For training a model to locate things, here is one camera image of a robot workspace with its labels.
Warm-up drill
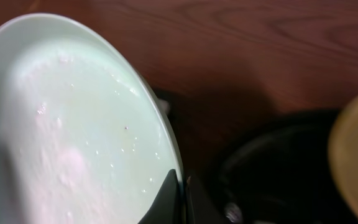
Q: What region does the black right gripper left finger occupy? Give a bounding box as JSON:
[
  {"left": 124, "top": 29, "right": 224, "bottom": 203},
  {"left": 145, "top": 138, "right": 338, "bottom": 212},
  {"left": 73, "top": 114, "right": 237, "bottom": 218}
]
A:
[{"left": 139, "top": 169, "right": 182, "bottom": 224}]

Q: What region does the round black tray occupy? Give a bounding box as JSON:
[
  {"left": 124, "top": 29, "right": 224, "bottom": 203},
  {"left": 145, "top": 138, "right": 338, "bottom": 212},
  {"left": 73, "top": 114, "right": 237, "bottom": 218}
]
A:
[{"left": 206, "top": 109, "right": 358, "bottom": 223}]

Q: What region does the light blue plate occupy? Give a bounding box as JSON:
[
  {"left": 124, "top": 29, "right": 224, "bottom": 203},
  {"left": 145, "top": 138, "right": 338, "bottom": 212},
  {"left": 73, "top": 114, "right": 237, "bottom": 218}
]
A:
[{"left": 0, "top": 13, "right": 186, "bottom": 224}]

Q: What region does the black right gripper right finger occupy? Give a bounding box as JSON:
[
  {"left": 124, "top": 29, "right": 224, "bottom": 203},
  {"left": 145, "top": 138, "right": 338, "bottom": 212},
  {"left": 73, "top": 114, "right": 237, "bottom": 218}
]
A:
[{"left": 185, "top": 174, "right": 226, "bottom": 224}]

